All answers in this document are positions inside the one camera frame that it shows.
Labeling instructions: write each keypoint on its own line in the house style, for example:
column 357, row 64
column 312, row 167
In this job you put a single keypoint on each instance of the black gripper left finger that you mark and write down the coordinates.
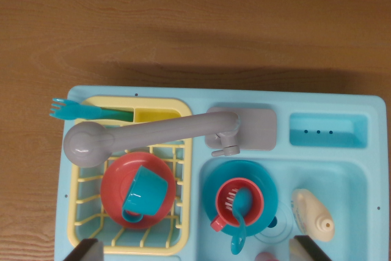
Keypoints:
column 88, row 252

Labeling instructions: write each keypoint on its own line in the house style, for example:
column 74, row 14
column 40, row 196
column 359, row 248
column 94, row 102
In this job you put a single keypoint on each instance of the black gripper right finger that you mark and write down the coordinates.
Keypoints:
column 305, row 250

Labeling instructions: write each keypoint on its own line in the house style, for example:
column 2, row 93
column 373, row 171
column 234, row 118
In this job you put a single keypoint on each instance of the cream detergent bottle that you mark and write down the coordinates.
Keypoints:
column 311, row 212

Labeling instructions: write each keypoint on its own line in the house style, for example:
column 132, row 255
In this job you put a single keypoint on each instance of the light blue toy sink unit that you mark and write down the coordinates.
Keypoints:
column 305, row 166

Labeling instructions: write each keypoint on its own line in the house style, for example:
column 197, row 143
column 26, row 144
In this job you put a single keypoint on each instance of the pink toy cup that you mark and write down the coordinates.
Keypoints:
column 265, row 257

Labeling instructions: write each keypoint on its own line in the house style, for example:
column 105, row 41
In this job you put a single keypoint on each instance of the red toy cup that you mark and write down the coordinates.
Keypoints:
column 258, row 209

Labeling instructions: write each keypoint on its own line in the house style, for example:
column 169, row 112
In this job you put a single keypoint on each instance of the red toy plate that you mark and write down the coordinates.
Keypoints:
column 113, row 187

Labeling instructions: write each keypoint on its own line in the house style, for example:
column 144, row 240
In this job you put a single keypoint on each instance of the teal spoon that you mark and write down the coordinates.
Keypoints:
column 242, row 203

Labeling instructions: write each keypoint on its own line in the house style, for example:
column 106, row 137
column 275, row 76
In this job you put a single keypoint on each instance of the teal toy plate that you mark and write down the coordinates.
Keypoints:
column 265, row 181

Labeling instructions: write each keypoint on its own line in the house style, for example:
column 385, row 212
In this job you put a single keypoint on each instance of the teal toy cup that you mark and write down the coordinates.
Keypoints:
column 146, row 190

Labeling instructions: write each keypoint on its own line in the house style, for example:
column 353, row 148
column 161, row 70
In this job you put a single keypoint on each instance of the grey toy faucet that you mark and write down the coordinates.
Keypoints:
column 152, row 132

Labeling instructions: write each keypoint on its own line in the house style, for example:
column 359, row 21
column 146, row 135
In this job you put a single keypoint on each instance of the green toy utensil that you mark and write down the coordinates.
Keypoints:
column 120, row 115

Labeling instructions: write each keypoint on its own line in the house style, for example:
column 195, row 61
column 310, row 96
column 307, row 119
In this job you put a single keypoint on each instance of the teal toy fork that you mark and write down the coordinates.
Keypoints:
column 73, row 111

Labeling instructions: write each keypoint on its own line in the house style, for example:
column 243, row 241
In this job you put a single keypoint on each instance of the yellow dish rack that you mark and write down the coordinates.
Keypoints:
column 128, row 100

